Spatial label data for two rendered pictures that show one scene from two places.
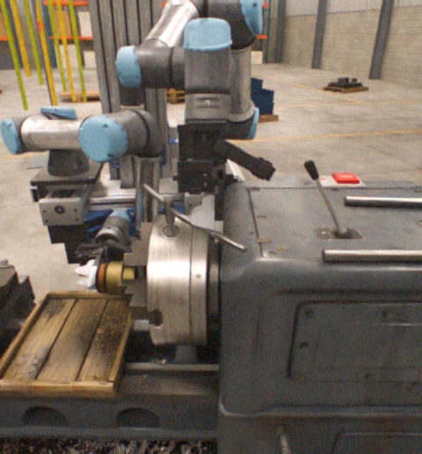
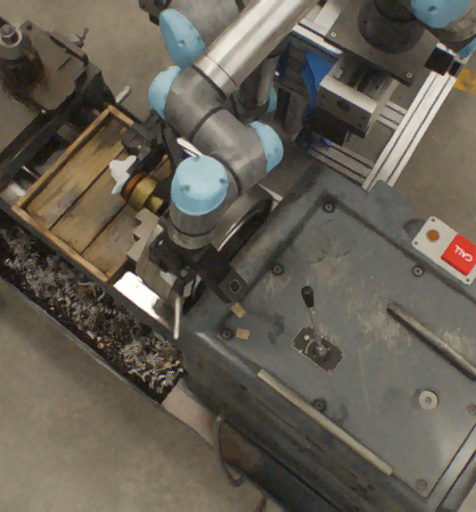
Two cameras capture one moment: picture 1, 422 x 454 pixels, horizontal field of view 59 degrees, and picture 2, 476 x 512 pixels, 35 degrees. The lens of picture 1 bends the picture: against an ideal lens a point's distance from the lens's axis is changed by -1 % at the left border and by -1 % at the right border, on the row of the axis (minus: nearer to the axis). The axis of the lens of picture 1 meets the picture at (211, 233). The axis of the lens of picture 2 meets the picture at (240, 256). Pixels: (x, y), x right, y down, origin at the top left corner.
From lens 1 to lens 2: 1.06 m
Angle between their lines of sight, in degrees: 46
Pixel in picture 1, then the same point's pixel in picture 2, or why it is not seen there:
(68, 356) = (91, 217)
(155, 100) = not seen: outside the picture
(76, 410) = not seen: hidden behind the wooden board
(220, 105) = (190, 242)
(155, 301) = (142, 272)
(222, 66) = (197, 223)
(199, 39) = (177, 197)
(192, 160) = (165, 250)
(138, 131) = not seen: hidden behind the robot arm
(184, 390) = (167, 321)
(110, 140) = (182, 60)
